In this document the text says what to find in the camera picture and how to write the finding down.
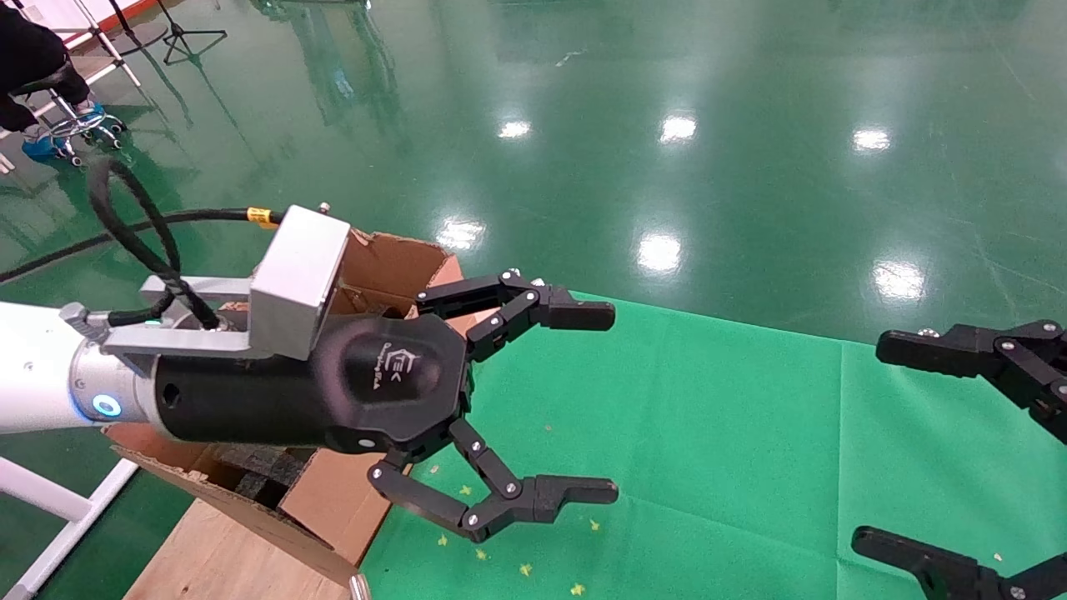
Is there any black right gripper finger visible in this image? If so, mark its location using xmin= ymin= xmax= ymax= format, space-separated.
xmin=875 ymin=321 xmax=1067 ymax=444
xmin=852 ymin=527 xmax=1067 ymax=600

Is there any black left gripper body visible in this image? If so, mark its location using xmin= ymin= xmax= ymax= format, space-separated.
xmin=154 ymin=312 xmax=474 ymax=455

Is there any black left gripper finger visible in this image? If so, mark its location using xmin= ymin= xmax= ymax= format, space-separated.
xmin=367 ymin=417 xmax=619 ymax=544
xmin=415 ymin=268 xmax=616 ymax=361

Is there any large open cardboard carton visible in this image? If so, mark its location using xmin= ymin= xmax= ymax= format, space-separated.
xmin=102 ymin=229 xmax=463 ymax=588

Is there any black foam block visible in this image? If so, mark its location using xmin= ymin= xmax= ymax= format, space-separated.
xmin=218 ymin=444 xmax=318 ymax=509

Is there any green cloth mat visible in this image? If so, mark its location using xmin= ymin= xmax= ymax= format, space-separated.
xmin=358 ymin=286 xmax=1067 ymax=600

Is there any chrome wheeled stool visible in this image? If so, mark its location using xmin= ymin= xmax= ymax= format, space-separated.
xmin=13 ymin=62 xmax=126 ymax=168

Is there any black tripod stand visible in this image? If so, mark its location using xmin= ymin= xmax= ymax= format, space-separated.
xmin=154 ymin=0 xmax=228 ymax=66

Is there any seated person in black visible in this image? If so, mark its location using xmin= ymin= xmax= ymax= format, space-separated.
xmin=0 ymin=0 xmax=109 ymax=163

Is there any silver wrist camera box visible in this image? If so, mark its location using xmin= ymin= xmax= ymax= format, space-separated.
xmin=63 ymin=202 xmax=351 ymax=361

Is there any black camera cable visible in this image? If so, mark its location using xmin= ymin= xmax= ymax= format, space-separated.
xmin=0 ymin=158 xmax=288 ymax=330

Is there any white table frame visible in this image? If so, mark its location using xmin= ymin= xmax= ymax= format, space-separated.
xmin=0 ymin=457 xmax=138 ymax=600

